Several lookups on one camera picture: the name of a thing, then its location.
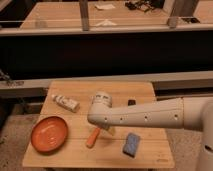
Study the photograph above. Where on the grey metal post right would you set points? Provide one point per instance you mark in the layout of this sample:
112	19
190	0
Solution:
181	9

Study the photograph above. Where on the grey metal post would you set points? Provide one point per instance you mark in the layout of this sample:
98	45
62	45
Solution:
181	9
83	4

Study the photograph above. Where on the orange plate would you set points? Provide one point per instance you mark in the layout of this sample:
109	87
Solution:
49	134

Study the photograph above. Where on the blue sponge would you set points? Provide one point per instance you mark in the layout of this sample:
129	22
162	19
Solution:
131	145

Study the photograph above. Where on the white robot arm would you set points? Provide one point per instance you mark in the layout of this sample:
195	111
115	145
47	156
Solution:
191	113

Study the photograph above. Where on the black rectangular object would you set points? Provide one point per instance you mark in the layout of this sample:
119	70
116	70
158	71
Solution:
131	102

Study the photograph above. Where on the white paper sheet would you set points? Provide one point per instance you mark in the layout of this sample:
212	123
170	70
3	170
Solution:
105	7

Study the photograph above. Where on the white tube bottle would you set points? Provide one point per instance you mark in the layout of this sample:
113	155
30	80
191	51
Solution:
66	103

